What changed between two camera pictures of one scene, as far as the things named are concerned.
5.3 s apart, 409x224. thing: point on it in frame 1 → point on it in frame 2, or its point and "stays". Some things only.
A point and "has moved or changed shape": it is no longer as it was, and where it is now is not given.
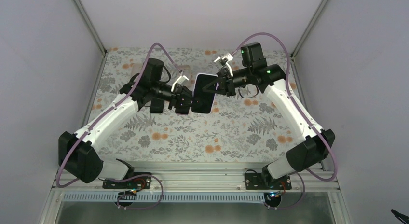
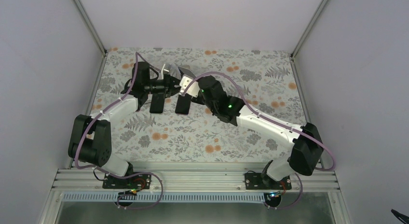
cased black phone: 203,101 has moved or changed shape
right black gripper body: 227,85 → 194,100
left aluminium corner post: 88,22 stays
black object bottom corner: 398,215 stays
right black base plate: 257,181 stays
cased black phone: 156,105 stays
